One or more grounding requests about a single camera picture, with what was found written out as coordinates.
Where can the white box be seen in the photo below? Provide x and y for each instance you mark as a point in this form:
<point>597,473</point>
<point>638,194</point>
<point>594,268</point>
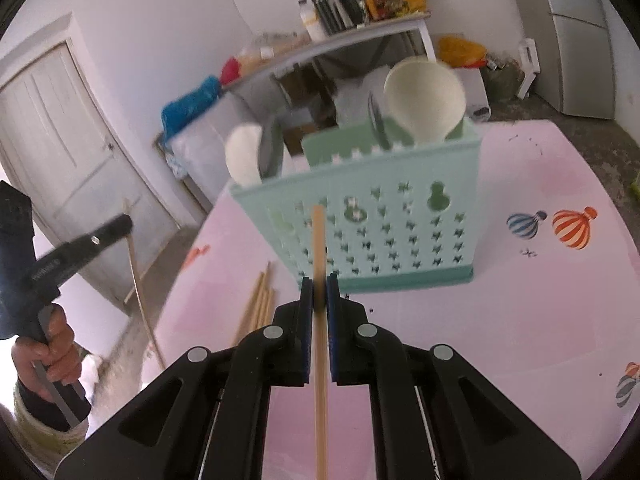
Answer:
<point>475,92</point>

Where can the large white rice spoon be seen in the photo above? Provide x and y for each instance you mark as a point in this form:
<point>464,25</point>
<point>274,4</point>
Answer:
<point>425,95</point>

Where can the pink balloon print tablecloth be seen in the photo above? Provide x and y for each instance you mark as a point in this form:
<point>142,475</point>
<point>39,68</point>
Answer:
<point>500,310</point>

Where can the person's left forearm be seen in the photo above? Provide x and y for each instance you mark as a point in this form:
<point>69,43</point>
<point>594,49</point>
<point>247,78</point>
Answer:
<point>35,440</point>

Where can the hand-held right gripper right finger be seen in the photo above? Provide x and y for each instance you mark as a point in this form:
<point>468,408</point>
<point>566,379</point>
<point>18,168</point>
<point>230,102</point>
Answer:
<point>334,340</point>

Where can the long white side table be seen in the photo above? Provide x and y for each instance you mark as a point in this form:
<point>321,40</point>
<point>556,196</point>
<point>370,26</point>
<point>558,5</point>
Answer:
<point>350,36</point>

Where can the person's left hand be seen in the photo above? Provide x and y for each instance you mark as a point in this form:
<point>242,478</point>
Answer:
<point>65,355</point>

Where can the tan wooden chopstick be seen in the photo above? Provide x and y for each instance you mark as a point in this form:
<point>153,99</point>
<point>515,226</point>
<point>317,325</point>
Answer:
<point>248,310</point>
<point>320,240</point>
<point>258,300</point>
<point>148,320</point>
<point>268,307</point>

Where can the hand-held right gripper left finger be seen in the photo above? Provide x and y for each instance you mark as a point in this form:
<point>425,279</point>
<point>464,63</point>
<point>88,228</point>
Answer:
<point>306,340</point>

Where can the clear food bag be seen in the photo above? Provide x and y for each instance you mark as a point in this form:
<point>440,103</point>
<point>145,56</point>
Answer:
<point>272,52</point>

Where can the mint green utensil holder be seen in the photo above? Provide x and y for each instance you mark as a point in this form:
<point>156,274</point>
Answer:
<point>400,240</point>

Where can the dark green bag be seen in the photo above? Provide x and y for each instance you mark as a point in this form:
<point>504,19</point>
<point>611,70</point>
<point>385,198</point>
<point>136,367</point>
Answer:
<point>502,80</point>

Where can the metal spoon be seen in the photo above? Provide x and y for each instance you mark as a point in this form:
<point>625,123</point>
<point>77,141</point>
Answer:
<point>378,120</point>

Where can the white wooden door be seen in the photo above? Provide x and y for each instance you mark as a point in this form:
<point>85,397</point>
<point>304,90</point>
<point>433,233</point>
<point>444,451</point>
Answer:
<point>60,135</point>

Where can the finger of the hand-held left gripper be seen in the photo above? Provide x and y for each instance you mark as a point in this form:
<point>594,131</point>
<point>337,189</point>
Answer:
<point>100,237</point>

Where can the silver refrigerator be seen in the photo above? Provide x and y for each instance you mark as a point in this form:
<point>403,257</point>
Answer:
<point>575,35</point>

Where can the red plastic bag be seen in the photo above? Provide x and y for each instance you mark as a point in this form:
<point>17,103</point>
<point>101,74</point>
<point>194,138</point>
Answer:
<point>230,71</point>

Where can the blue plastic bag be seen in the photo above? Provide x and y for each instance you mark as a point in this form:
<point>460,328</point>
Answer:
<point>192,105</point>

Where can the white sack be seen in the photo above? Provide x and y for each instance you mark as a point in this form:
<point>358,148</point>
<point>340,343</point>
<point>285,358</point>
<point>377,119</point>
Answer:
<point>350,100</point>

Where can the black kettle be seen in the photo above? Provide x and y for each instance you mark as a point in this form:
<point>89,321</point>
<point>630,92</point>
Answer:
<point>347,7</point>

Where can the white plastic stool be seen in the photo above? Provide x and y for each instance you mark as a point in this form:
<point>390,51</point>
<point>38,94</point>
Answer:
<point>527,67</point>

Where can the yellow plastic bag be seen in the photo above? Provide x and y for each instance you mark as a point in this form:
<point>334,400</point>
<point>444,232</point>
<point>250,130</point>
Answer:
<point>462,50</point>

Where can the white bottle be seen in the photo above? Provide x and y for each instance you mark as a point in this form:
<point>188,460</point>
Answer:
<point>312,22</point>

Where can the black thermos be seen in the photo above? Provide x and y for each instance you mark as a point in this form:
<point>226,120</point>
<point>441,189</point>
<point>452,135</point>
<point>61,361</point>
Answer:
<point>326,12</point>

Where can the white quilted bundle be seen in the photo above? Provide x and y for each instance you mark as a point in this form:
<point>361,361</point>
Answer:
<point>200,150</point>

